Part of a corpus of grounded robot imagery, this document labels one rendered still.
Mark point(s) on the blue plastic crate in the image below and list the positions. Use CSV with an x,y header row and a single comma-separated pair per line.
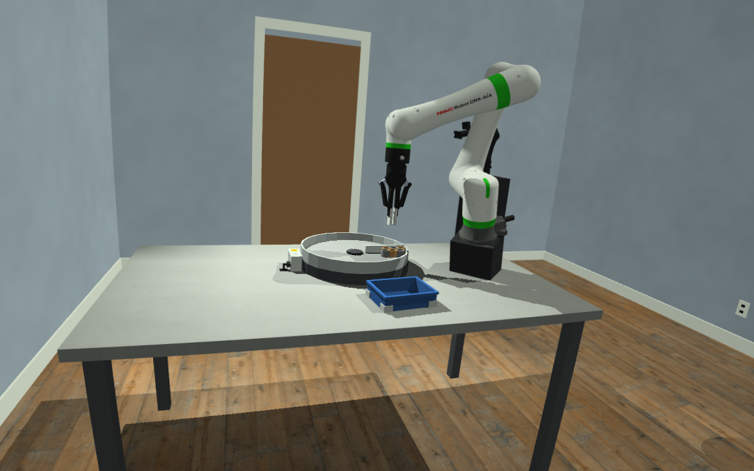
x,y
402,293

